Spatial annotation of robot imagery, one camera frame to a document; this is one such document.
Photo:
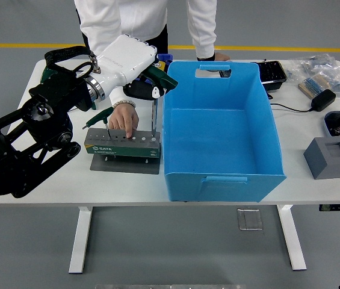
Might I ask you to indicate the black plastic tray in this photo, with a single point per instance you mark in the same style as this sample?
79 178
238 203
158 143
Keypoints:
272 73

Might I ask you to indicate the person's right hand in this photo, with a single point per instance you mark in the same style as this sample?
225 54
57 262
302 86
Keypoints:
124 117

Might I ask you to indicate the person's left hand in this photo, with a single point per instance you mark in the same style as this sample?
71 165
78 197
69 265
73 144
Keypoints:
221 57

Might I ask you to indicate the metal floor plate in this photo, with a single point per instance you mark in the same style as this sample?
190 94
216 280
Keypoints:
249 219

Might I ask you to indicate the green grey hex key stand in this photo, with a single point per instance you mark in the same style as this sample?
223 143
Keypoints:
118 150

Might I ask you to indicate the grey foam block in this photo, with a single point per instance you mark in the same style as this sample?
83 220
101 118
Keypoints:
329 159

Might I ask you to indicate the resistor tape bundle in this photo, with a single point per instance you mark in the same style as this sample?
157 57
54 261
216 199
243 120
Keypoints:
312 84

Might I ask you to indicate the white table leg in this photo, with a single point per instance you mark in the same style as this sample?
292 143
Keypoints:
81 241
293 241

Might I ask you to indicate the clear bags of components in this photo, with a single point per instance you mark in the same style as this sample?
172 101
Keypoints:
317 64

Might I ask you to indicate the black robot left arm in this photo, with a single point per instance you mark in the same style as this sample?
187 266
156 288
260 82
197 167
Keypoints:
64 90

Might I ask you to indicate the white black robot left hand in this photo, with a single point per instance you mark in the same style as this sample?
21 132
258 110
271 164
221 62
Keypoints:
124 57

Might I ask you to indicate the small dark blue parts bin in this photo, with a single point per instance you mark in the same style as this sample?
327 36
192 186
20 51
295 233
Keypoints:
166 56

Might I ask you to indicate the small black device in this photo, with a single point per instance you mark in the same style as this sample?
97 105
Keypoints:
224 73

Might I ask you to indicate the black power adapter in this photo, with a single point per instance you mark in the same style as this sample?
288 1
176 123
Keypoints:
323 100

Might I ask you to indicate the yellow tape measure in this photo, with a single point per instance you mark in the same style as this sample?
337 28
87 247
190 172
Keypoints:
162 65

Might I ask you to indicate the person's left forearm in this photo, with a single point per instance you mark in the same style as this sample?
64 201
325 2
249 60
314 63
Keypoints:
204 30

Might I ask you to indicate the person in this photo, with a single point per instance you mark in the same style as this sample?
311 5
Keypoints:
139 18

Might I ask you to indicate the large light blue plastic box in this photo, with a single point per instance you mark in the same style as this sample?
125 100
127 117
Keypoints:
218 135

